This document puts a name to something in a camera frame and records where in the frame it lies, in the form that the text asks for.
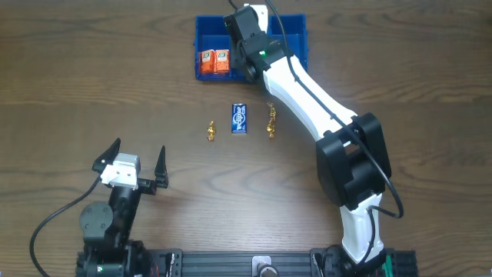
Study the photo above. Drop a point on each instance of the blue candy pack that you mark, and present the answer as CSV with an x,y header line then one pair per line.
x,y
239,118

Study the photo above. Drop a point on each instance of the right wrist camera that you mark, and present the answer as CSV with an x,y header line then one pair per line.
x,y
260,17

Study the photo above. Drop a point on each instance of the orange candy box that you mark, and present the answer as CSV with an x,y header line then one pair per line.
x,y
222,61
207,62

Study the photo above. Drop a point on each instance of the mounting rail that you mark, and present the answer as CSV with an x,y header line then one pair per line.
x,y
223,263

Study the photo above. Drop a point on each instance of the blue tray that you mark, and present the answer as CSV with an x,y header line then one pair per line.
x,y
209,38

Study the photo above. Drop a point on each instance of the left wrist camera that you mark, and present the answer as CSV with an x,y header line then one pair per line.
x,y
121,171

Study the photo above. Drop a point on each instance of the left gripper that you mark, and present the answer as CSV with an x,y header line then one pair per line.
x,y
148,186

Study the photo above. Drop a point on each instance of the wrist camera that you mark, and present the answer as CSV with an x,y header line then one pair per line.
x,y
121,171
260,17

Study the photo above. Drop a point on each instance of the gold candy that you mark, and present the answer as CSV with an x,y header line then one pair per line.
x,y
272,110
211,131
271,129

